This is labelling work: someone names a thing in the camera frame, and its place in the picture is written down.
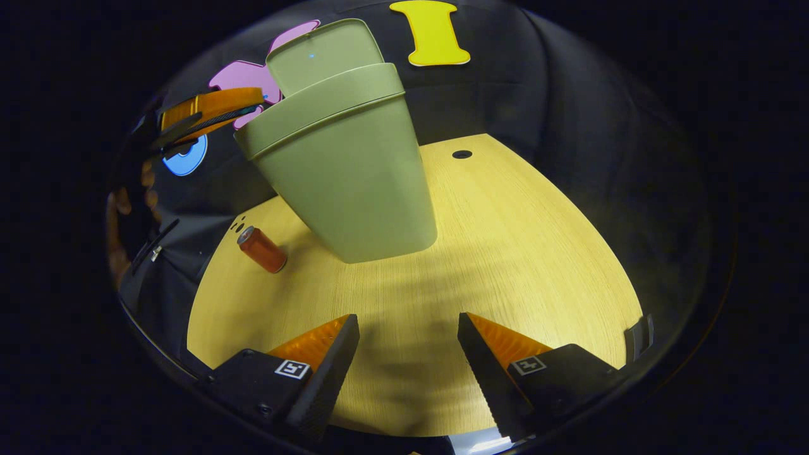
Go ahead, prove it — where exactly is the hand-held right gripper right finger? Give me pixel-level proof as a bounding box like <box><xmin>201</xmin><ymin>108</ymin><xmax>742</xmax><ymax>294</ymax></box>
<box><xmin>458</xmin><ymin>312</ymin><xmax>623</xmax><ymax>440</ymax></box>

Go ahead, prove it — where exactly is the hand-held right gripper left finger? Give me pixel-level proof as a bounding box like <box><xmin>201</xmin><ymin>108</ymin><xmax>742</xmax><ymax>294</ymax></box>
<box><xmin>196</xmin><ymin>314</ymin><xmax>360</xmax><ymax>443</ymax></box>

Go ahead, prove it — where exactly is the red pop can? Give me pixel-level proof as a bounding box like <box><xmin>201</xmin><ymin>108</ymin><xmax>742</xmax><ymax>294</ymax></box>
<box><xmin>236</xmin><ymin>226</ymin><xmax>288</xmax><ymax>274</ymax></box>

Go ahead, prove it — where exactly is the pale green desktop garbage bin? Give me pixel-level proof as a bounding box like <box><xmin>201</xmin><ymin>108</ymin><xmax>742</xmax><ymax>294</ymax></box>
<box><xmin>234</xmin><ymin>18</ymin><xmax>438</xmax><ymax>264</ymax></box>

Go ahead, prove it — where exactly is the black backdrop cloth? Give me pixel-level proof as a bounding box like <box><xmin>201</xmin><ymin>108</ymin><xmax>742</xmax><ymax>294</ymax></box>
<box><xmin>107</xmin><ymin>0</ymin><xmax>715</xmax><ymax>355</ymax></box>

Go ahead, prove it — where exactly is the black desk bracket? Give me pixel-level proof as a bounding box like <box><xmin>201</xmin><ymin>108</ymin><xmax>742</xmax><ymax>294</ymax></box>
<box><xmin>624</xmin><ymin>314</ymin><xmax>655</xmax><ymax>362</ymax></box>

